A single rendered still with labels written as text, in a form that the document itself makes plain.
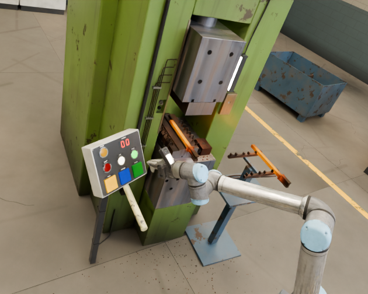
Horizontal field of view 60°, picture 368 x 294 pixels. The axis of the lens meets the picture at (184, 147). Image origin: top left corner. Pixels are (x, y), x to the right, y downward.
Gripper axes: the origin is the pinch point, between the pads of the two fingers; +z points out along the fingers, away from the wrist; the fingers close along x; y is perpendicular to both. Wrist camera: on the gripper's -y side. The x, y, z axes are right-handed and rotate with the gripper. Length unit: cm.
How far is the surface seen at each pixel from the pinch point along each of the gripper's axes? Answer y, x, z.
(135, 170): 6.1, -1.6, 10.3
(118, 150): -8.8, -10.3, 11.0
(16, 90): -32, 67, 279
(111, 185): 7.6, -20.0, 10.3
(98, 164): -6.3, -24.5, 11.0
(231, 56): -47, 52, -28
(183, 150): 10.3, 42.5, 10.2
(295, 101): 62, 414, 63
